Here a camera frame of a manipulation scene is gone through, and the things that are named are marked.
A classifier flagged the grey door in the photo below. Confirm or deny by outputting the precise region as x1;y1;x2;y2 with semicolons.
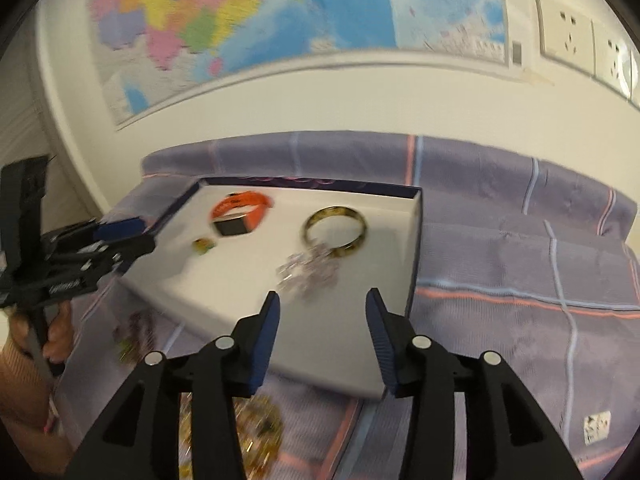
0;40;108;221

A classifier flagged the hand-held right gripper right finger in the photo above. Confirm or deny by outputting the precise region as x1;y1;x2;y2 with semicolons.
365;287;583;480

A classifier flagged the person's left hand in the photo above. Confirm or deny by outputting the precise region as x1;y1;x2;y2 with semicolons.
7;302;73;366

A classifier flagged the white fabric label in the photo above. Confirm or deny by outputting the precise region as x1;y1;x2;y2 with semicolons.
582;410;613;446

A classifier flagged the tortoiseshell bangle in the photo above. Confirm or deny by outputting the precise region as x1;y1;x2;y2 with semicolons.
300;206;370;257

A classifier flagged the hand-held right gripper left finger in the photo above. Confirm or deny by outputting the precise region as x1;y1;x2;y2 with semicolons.
75;290;281;480

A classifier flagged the purple plaid bedsheet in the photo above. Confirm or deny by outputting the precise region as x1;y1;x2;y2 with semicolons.
50;130;640;480

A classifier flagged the amber bead bracelet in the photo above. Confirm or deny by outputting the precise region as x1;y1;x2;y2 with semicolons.
177;392;286;480

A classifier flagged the purple bead bracelet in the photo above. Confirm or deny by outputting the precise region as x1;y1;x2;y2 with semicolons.
114;310;157;348

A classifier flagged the clear tape piece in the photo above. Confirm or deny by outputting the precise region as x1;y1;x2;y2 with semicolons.
520;67;556;86

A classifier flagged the white jewelry box tray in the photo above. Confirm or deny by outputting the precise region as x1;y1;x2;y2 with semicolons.
117;176;423;401

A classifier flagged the colourful wall map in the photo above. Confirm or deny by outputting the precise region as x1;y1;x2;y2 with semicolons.
87;0;526;131

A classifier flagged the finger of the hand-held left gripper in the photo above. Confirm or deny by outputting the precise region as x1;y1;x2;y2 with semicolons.
75;235;157;283
92;216;144;243

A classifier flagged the orange smartwatch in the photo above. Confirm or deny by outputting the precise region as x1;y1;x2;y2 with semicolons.
209;192;274;238

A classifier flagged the person's left forearm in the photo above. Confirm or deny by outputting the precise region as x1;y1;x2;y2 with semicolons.
0;332;78;476

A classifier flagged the clear crystal bracelet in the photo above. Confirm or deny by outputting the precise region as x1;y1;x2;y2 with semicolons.
275;245;341;301

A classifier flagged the white wall outlet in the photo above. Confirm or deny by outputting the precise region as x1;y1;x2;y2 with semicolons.
535;0;596;73
592;20;635;93

